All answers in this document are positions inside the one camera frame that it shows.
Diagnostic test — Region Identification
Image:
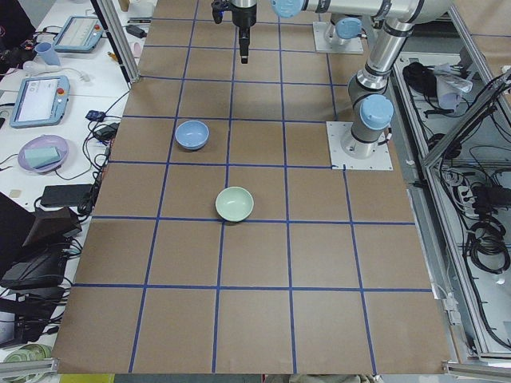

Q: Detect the blue plastic cup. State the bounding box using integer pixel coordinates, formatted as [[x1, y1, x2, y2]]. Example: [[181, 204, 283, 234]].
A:
[[34, 41, 61, 66]]

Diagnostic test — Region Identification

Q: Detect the teach pendant tablet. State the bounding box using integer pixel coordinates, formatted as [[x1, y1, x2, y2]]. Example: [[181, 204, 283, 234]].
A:
[[53, 16, 104, 53], [10, 76, 70, 128]]

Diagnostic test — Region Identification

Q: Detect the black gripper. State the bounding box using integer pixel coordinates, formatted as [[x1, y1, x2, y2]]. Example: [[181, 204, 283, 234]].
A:
[[232, 6, 256, 64]]

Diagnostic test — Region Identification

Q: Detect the upper teach pendant tablet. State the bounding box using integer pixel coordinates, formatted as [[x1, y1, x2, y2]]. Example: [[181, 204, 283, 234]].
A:
[[53, 16, 104, 53]]

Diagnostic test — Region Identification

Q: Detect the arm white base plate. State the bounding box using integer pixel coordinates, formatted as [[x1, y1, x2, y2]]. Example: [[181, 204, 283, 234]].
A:
[[326, 121, 394, 171], [312, 22, 364, 55]]

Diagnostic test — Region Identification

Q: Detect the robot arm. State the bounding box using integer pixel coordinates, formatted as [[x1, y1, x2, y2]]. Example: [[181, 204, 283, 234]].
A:
[[342, 1, 452, 160], [211, 1, 424, 64]]

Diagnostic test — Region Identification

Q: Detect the purple plate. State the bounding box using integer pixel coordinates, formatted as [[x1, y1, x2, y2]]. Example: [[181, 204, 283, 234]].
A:
[[18, 135, 69, 174]]

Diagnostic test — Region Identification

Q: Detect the blue bowl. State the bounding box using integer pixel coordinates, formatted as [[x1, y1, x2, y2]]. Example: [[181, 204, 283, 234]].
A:
[[175, 120, 210, 151]]

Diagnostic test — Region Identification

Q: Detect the black power adapter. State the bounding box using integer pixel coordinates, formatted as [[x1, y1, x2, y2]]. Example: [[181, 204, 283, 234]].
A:
[[40, 184, 93, 207]]

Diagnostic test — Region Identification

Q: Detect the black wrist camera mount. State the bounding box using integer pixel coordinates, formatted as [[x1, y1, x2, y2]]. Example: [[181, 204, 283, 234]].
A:
[[211, 0, 231, 24]]

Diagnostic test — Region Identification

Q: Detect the lower teach pendant tablet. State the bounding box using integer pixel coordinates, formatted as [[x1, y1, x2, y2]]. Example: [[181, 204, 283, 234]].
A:
[[10, 76, 70, 128]]

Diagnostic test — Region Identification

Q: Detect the green sponge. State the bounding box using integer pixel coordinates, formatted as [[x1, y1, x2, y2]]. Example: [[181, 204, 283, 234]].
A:
[[24, 146, 61, 168]]

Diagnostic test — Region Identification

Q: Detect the aluminium frame post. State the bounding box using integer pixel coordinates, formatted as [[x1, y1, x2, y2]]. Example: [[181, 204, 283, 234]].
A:
[[90, 0, 140, 85]]

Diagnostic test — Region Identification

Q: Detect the green bowl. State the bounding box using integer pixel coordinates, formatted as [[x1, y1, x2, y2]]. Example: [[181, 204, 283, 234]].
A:
[[215, 187, 255, 223]]

